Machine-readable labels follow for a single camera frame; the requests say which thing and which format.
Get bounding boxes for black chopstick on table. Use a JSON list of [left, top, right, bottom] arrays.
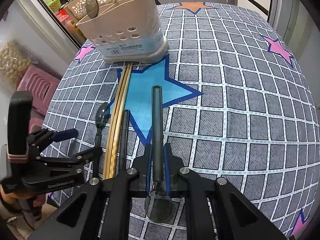
[[118, 109, 130, 172]]

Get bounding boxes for bamboo chopstick on table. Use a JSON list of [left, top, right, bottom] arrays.
[[102, 63, 130, 181]]

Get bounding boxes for dark spoon on table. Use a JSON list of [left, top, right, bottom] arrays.
[[92, 102, 110, 178]]

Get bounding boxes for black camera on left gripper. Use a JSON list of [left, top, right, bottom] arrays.
[[7, 90, 33, 163]]

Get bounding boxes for person left hand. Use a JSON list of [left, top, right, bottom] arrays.
[[1, 185, 47, 219]]

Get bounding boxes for pink plastic stool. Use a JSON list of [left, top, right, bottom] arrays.
[[17, 65, 60, 133]]

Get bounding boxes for grey checked star tablecloth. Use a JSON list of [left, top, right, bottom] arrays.
[[41, 3, 319, 239]]

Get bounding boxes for bag of beige balls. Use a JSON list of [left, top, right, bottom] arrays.
[[1, 41, 31, 88]]

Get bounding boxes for beige plastic utensil holder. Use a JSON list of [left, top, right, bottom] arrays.
[[77, 0, 168, 64]]

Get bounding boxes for dark green handled spoon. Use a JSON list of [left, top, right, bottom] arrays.
[[145, 85, 173, 223]]

